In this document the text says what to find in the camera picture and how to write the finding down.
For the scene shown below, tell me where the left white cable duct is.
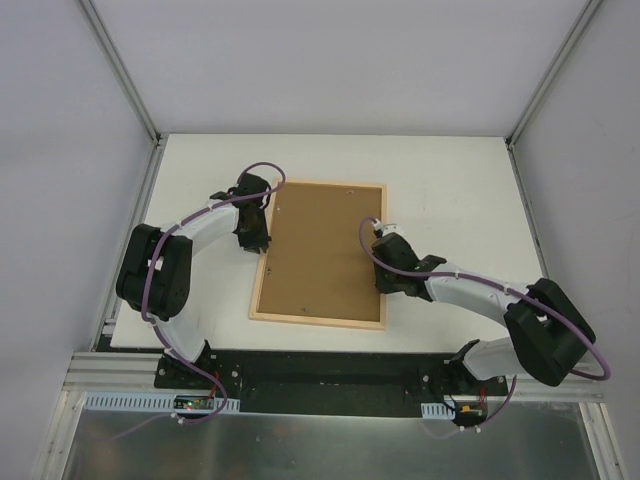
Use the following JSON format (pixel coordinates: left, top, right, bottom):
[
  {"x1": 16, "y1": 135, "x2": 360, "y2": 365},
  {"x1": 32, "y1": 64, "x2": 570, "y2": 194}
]
[{"x1": 84, "y1": 392, "x2": 240, "y2": 415}]

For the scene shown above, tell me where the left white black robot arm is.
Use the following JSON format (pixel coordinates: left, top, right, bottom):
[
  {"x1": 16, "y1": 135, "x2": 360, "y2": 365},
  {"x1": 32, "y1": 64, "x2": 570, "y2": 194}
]
[{"x1": 116, "y1": 173, "x2": 271, "y2": 389}]

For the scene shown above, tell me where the right white cable duct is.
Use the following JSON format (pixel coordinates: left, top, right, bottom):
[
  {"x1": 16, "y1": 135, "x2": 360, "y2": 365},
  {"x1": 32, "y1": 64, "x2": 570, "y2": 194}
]
[{"x1": 420, "y1": 403, "x2": 456, "y2": 421}]

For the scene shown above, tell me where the right aluminium corner post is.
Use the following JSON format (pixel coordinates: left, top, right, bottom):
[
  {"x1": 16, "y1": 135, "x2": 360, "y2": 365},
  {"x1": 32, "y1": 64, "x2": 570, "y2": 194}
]
[{"x1": 505, "y1": 0, "x2": 605, "y2": 151}]

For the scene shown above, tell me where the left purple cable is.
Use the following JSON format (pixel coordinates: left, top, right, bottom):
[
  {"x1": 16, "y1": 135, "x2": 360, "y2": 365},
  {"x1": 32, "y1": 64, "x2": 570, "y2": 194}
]
[{"x1": 82, "y1": 161, "x2": 287, "y2": 441}]

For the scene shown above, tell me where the white cable duct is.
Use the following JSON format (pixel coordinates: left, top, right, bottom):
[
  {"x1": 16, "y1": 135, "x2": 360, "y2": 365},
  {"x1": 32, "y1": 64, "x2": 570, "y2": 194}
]
[
  {"x1": 84, "y1": 392, "x2": 240, "y2": 415},
  {"x1": 420, "y1": 403, "x2": 456, "y2": 421}
]

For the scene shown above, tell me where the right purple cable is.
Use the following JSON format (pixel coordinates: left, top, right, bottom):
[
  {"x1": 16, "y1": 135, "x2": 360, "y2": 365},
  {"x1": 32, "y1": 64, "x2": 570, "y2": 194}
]
[{"x1": 359, "y1": 216, "x2": 612, "y2": 439}]

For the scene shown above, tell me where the aluminium front rail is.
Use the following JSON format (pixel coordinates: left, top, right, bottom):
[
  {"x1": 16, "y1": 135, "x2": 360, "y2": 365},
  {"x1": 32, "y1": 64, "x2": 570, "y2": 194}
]
[{"x1": 62, "y1": 349, "x2": 169, "y2": 394}]

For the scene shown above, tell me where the light wooden picture frame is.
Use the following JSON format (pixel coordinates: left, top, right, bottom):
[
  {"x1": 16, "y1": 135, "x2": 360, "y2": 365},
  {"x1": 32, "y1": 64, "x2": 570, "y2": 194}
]
[{"x1": 248, "y1": 177, "x2": 388, "y2": 332}]

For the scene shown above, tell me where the left aluminium corner post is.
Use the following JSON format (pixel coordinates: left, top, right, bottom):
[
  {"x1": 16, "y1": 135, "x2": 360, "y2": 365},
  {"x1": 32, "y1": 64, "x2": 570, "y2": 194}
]
[{"x1": 76, "y1": 0, "x2": 162, "y2": 146}]

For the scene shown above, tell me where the purple cable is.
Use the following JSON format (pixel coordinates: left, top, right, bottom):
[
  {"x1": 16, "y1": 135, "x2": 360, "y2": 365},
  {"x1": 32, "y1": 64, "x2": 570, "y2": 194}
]
[
  {"x1": 359, "y1": 216, "x2": 612, "y2": 439},
  {"x1": 82, "y1": 161, "x2": 287, "y2": 441}
]

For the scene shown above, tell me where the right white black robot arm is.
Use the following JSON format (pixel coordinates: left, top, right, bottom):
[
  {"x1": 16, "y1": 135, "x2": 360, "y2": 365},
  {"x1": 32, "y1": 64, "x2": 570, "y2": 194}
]
[{"x1": 370, "y1": 229, "x2": 596, "y2": 395}]

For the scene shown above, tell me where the brown backing board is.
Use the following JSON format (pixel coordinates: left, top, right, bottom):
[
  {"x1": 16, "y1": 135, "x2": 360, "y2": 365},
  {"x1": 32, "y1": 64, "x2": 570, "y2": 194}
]
[{"x1": 255, "y1": 183, "x2": 384, "y2": 324}]

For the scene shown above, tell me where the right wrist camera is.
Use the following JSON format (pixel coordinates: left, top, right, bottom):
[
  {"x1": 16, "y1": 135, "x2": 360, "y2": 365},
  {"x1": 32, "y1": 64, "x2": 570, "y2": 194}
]
[{"x1": 373, "y1": 220, "x2": 404, "y2": 238}]

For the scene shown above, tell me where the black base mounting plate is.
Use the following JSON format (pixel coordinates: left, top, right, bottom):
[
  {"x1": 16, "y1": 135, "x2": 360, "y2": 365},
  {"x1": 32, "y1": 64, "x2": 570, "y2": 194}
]
[{"x1": 154, "y1": 349, "x2": 521, "y2": 416}]

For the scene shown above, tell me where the aluminium corner post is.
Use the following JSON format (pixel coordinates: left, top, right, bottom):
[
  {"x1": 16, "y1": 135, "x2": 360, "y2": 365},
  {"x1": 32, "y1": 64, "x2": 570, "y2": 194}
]
[
  {"x1": 76, "y1": 0, "x2": 162, "y2": 146},
  {"x1": 505, "y1": 0, "x2": 605, "y2": 151}
]

